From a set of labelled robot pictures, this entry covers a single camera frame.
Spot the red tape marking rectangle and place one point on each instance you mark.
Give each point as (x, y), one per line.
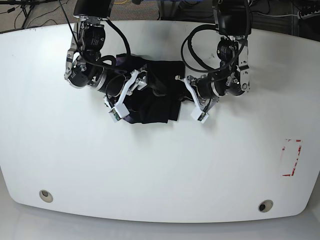
(289, 157)

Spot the right table grommet hole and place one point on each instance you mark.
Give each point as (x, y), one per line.
(265, 206)

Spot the white power strip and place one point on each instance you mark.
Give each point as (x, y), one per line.
(309, 12)

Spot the black tripod stand legs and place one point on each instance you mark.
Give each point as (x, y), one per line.
(26, 7)

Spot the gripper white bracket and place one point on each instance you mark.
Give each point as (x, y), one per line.
(138, 81)
(200, 91)

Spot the table grommet hole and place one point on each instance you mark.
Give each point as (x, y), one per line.
(45, 196)
(265, 206)

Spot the left table grommet hole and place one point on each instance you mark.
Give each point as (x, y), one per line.
(45, 196)

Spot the black t-shirt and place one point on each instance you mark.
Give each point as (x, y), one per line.
(160, 101)

